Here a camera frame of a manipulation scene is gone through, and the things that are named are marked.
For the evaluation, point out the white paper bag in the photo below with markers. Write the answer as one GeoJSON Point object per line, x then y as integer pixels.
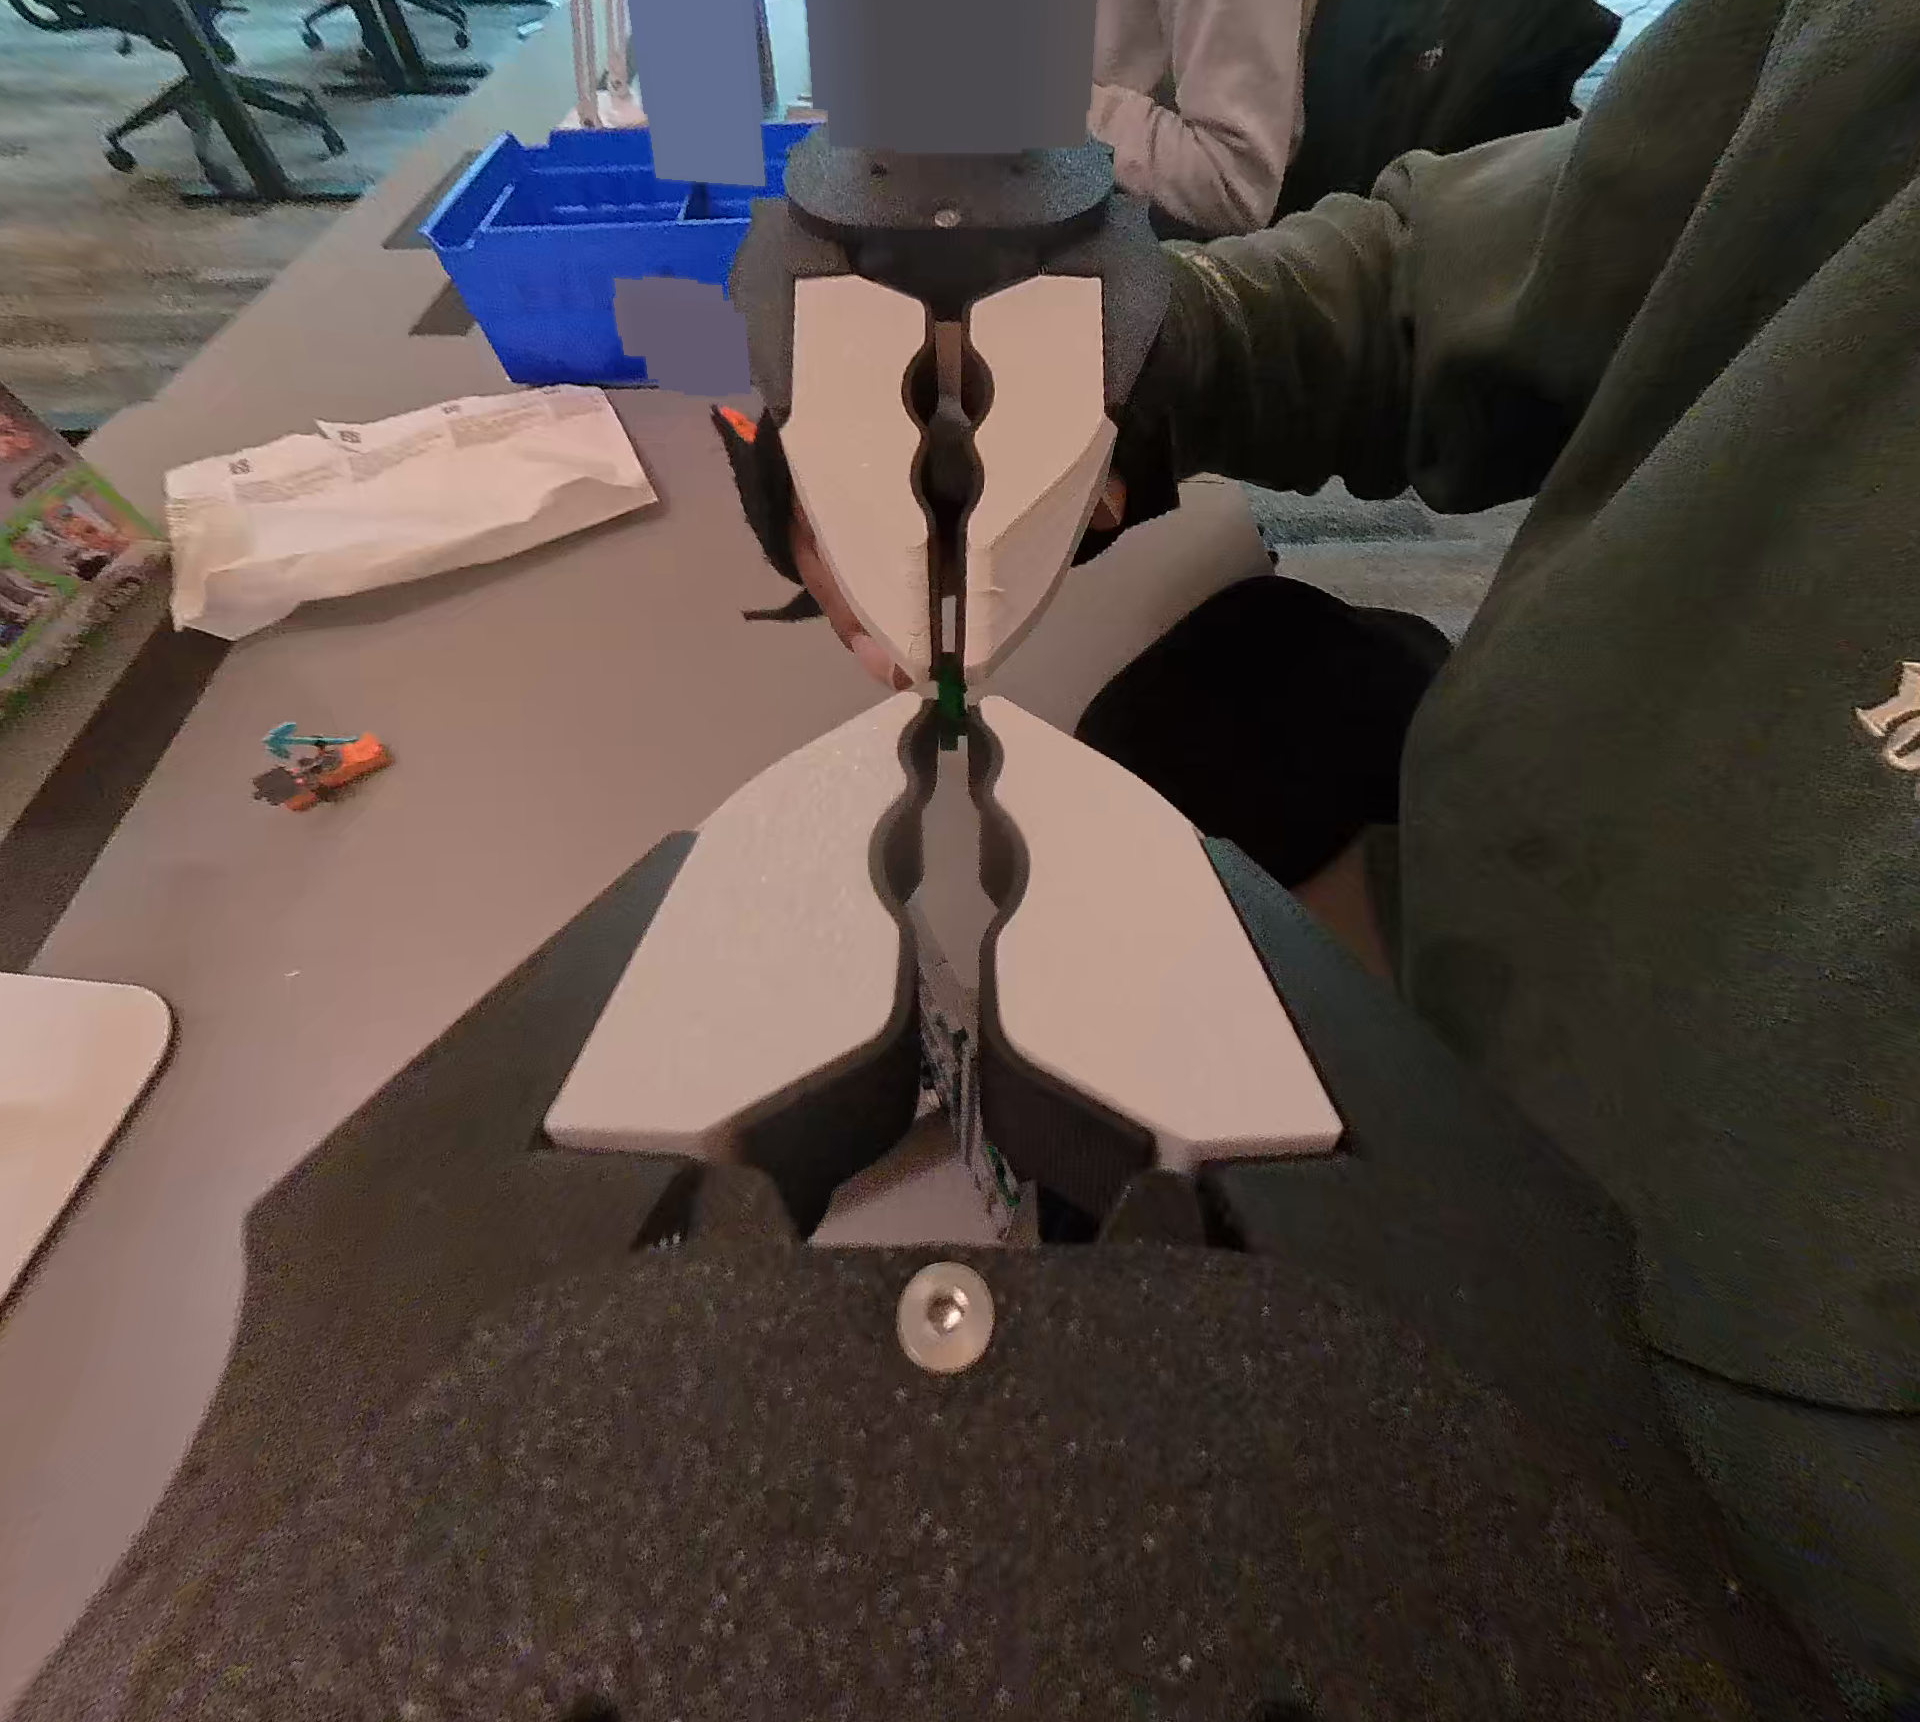
{"type": "Point", "coordinates": [404, 493]}

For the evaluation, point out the grey brick build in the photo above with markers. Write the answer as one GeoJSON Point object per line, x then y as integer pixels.
{"type": "Point", "coordinates": [953, 1047]}

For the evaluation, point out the black mesh chair armrest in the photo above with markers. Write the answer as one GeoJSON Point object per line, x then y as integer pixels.
{"type": "Point", "coordinates": [1261, 716]}

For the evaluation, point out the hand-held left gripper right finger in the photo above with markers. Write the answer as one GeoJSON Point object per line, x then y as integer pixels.
{"type": "Point", "coordinates": [1170, 1003]}

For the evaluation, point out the blue plastic bin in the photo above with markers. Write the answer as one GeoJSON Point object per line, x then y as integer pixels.
{"type": "Point", "coordinates": [600, 252]}

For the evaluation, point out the green corner brick plate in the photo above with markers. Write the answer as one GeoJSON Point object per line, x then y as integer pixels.
{"type": "Point", "coordinates": [948, 694]}

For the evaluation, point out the white and wooden book stand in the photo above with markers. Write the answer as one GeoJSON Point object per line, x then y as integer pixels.
{"type": "Point", "coordinates": [60, 1107]}

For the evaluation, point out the person's green sweatshirt torso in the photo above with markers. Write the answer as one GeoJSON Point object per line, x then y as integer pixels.
{"type": "Point", "coordinates": [1725, 702]}

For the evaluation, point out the orange brick separator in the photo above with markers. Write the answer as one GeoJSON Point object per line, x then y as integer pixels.
{"type": "Point", "coordinates": [735, 421]}

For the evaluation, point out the green toy brick set box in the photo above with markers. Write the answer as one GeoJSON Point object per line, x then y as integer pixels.
{"type": "Point", "coordinates": [60, 553]}

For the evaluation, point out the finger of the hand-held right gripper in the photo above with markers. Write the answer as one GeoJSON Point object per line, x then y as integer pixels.
{"type": "Point", "coordinates": [1051, 446]}
{"type": "Point", "coordinates": [854, 446]}

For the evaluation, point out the person's right hand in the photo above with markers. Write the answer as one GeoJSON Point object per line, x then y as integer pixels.
{"type": "Point", "coordinates": [854, 642]}

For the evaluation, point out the another person's forearm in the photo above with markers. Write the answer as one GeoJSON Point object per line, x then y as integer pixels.
{"type": "Point", "coordinates": [1185, 147]}

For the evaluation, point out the small orange brick figure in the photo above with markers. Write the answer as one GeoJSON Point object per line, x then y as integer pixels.
{"type": "Point", "coordinates": [322, 763]}

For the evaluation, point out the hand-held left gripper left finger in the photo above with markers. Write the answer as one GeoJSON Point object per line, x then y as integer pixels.
{"type": "Point", "coordinates": [720, 1003]}

